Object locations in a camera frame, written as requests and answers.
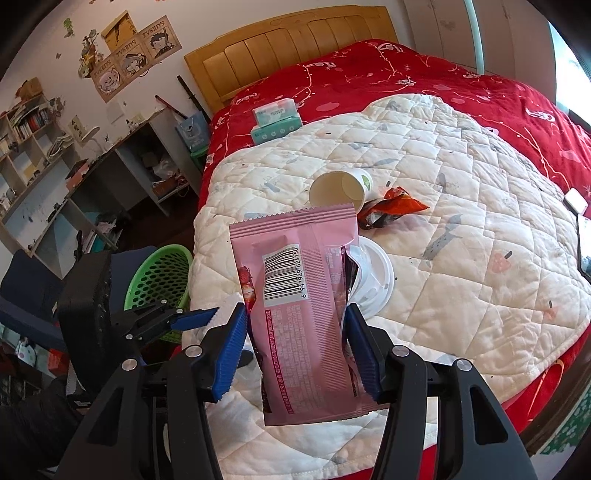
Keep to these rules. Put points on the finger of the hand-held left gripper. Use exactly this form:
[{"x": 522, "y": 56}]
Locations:
[{"x": 196, "y": 319}]

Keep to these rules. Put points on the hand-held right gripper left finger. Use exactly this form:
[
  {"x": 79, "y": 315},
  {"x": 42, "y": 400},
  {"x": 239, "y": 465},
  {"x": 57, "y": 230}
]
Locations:
[{"x": 228, "y": 355}]

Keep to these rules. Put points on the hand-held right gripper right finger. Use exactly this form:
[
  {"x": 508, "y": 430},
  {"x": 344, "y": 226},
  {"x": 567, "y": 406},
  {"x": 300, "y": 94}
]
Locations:
[{"x": 362, "y": 355}]

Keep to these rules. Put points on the green plastic basket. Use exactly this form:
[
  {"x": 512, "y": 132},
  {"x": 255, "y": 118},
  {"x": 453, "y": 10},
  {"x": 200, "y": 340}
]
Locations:
[{"x": 161, "y": 272}]

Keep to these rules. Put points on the pink snack packet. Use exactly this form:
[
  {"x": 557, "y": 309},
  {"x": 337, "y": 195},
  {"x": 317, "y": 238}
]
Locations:
[{"x": 300, "y": 332}]

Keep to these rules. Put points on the white plastic cup lid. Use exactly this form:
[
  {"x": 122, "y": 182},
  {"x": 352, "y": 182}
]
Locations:
[{"x": 375, "y": 281}]

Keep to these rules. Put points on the orange chocolate wafer wrapper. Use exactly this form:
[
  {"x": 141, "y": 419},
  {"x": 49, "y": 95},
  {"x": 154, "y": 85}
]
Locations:
[{"x": 392, "y": 205}]

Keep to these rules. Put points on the white paper cup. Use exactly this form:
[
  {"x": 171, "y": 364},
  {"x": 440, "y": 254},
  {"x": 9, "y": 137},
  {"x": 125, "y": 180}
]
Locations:
[{"x": 332, "y": 189}]

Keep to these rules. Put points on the dark blue chair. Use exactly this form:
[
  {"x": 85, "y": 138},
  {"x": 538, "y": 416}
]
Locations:
[{"x": 27, "y": 286}]

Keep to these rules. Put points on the white quilted blanket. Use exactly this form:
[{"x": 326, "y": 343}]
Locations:
[{"x": 461, "y": 230}]

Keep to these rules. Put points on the grey desk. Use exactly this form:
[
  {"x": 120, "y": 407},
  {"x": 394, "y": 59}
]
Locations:
[{"x": 134, "y": 154}]

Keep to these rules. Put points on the white bookshelf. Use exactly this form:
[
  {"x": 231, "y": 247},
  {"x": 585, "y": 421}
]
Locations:
[{"x": 27, "y": 152}]

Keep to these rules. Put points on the white desk lamp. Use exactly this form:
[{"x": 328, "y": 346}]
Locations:
[{"x": 94, "y": 136}]

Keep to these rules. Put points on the blue paper bag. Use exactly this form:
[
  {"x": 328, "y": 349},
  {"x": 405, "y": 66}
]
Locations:
[{"x": 191, "y": 134}]

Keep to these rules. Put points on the teal tissue pack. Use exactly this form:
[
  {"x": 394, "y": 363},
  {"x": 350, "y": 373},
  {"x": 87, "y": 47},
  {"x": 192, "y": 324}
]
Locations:
[{"x": 277, "y": 131}]

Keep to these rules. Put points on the red black sword stick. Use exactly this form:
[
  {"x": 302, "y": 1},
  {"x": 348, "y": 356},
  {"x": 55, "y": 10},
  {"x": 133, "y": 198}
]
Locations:
[{"x": 171, "y": 106}]

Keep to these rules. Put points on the green flowered cloth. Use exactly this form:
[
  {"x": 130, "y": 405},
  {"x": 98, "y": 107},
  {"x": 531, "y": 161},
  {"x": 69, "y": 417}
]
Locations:
[{"x": 570, "y": 434}]

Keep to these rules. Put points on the white green tissue pack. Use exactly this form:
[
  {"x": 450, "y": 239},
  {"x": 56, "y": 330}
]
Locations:
[{"x": 274, "y": 110}]

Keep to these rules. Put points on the cardboard box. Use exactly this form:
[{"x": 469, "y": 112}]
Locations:
[{"x": 30, "y": 88}]

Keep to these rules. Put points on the black smartphone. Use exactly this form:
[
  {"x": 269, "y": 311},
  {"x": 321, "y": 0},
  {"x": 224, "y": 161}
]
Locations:
[{"x": 584, "y": 244}]

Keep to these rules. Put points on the small white device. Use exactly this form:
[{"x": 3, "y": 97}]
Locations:
[{"x": 577, "y": 201}]

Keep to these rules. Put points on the wooden headboard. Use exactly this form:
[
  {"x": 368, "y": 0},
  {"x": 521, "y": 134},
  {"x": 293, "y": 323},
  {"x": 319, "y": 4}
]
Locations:
[{"x": 277, "y": 50}]

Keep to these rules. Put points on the red floral bedspread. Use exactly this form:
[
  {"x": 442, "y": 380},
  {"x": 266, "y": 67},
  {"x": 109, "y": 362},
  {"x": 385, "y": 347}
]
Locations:
[{"x": 415, "y": 74}]

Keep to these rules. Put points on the pale green pole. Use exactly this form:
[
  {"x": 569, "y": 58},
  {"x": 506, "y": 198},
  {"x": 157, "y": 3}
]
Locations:
[{"x": 474, "y": 37}]

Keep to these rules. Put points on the window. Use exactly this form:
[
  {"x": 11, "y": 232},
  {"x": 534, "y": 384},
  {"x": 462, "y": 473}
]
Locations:
[{"x": 570, "y": 74}]

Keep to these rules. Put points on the brown cartoon wall poster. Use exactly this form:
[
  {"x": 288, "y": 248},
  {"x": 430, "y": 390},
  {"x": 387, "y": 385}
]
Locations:
[
  {"x": 131, "y": 61},
  {"x": 159, "y": 39},
  {"x": 107, "y": 82}
]

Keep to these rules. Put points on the yellow wall poster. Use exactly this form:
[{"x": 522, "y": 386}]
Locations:
[{"x": 119, "y": 30}]

